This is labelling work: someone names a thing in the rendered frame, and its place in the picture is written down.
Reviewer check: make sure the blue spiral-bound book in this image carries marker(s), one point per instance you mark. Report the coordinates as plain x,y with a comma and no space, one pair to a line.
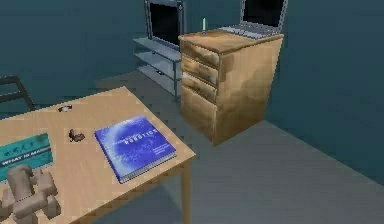
135,146

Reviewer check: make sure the grey metal shelf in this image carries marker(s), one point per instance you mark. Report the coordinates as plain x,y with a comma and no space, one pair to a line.
160,63

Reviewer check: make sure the wooden chest of drawers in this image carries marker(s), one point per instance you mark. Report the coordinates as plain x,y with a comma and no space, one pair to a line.
230,86

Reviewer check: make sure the beige blocky statue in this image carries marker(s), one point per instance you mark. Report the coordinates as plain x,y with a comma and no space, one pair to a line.
28,195

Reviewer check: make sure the small black object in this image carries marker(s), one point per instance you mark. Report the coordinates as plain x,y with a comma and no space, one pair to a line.
65,108

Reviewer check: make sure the pale green candle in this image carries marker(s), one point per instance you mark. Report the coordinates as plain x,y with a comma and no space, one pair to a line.
203,25

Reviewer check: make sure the light wooden table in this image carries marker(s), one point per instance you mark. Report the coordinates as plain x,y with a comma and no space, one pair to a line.
100,110

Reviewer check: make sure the black television set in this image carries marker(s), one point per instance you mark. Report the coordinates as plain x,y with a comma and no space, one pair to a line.
164,21

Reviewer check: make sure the grey laptop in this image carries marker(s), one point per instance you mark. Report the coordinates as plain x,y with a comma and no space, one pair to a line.
261,16

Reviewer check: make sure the black chair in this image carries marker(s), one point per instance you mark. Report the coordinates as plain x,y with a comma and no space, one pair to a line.
15,91

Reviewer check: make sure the teal book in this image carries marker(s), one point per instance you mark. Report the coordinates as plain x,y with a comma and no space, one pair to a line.
25,153

